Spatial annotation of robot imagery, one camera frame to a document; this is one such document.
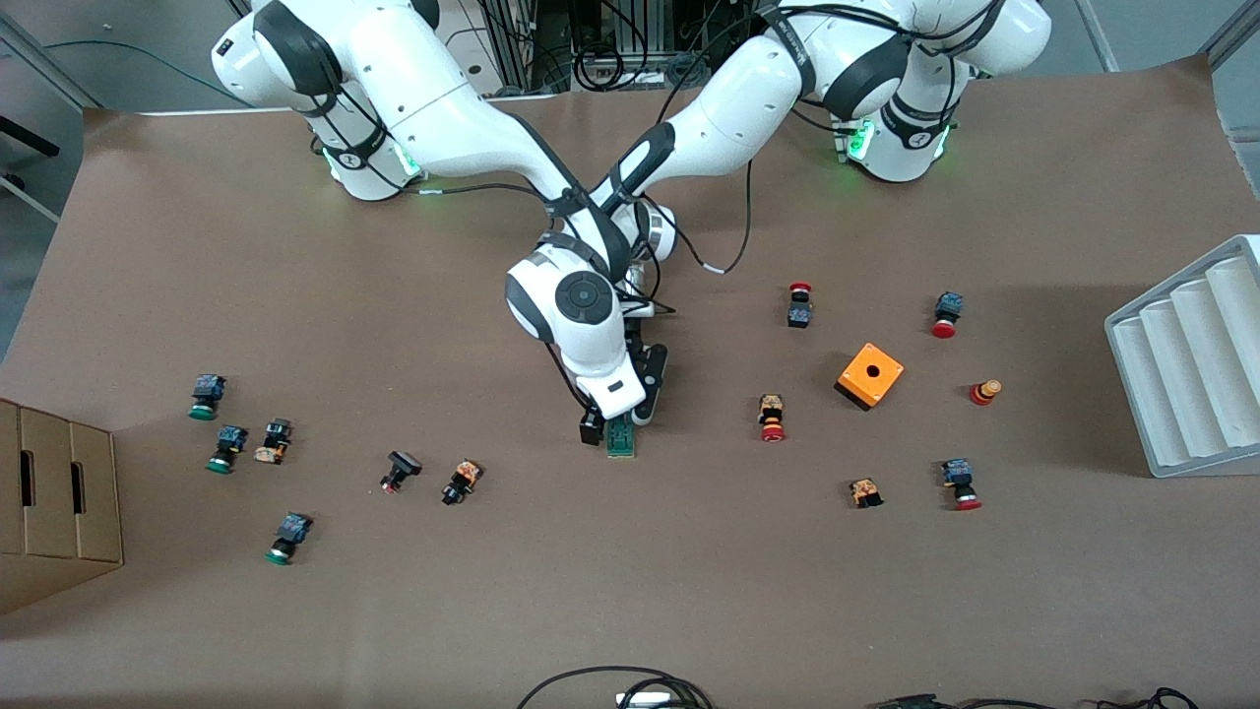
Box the black pushbutton orange block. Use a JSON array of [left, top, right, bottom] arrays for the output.
[[440, 459, 484, 507]]

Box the black pushbutton head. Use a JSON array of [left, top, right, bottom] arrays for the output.
[[379, 450, 423, 495]]

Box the black aluminium equipment rack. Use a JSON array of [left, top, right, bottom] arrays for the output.
[[472, 0, 759, 95]]

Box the green pushbutton blue block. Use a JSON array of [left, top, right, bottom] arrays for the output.
[[188, 373, 227, 421], [206, 424, 249, 475], [264, 512, 314, 567]]

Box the white grey slotted tray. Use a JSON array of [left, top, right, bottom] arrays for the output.
[[1103, 234, 1260, 480]]

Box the brown cardboard box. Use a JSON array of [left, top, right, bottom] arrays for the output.
[[0, 398, 125, 616]]

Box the black metal bar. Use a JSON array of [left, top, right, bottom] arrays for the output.
[[0, 113, 60, 159]]

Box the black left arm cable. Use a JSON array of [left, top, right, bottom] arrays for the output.
[[650, 158, 755, 277]]

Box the orange button enclosure box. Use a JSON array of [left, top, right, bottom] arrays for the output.
[[834, 342, 906, 412]]

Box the black looped cable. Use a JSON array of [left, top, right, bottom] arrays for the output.
[[516, 666, 714, 709]]

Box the black beige switch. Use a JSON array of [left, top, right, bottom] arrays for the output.
[[253, 418, 293, 466]]

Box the black cable bundle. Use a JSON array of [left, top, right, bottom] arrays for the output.
[[866, 686, 1204, 709]]

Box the thin green cable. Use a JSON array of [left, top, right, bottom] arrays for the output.
[[44, 39, 259, 111]]

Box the aluminium frame post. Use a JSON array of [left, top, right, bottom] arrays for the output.
[[0, 15, 104, 109], [1203, 0, 1260, 70]]

